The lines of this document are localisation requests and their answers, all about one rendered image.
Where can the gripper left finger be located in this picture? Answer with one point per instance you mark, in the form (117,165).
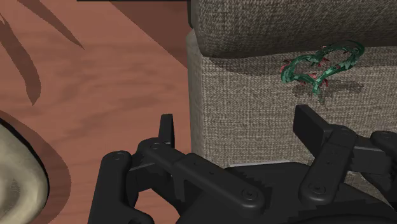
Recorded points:
(198,175)

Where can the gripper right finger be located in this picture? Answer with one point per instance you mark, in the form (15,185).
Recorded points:
(328,155)

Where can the grey fabric sofa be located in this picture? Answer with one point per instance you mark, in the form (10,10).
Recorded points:
(248,124)

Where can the green heart-shaped wreath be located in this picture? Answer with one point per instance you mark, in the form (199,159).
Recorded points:
(291,72)

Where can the beige rounded cushion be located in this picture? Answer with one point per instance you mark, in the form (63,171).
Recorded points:
(18,183)

